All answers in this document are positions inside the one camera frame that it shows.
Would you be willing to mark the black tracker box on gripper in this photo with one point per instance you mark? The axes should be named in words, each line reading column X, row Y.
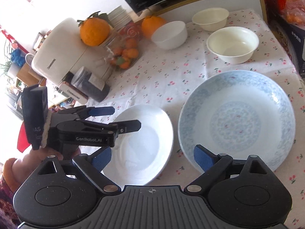
column 35, row 109

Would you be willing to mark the cream bowl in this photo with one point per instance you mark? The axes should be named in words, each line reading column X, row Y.
column 211, row 19
column 234, row 44

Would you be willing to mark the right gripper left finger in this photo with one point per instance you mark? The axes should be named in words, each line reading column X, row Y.
column 90, row 167

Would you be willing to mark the person's left hand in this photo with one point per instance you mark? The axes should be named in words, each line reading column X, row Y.
column 16, row 171

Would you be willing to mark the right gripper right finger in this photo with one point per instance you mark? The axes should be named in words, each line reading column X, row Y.
column 214, row 167

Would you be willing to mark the plastic bag of oranges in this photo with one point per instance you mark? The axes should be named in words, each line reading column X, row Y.
column 295, row 12

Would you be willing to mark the cherry print tablecloth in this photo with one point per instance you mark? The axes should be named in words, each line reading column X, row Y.
column 166, row 79

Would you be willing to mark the white ceramic bowl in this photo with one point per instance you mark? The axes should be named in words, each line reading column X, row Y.
column 170, row 35

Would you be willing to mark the jar of dark grains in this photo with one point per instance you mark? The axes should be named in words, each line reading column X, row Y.
column 90, row 84

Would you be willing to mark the stack of white cups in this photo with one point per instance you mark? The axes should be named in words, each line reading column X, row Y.
column 119, row 16

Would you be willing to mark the white kitchen appliance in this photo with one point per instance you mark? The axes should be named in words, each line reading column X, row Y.
column 63, row 52

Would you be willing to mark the large orange on table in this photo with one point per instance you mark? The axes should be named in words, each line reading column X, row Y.
column 150, row 24

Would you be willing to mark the Ganten water carton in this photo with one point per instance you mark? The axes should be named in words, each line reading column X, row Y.
column 291, row 38

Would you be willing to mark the blue patterned plate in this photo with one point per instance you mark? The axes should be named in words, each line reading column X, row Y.
column 239, row 113

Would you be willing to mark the plain white plate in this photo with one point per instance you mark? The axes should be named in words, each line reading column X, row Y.
column 139, row 157

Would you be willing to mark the glass jar of tangerines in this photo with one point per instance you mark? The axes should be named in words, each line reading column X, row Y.
column 122, row 46

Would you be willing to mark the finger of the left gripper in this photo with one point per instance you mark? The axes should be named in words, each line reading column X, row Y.
column 126, row 126
column 86, row 112

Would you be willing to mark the large orange on jar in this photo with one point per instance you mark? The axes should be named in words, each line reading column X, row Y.
column 95, row 29

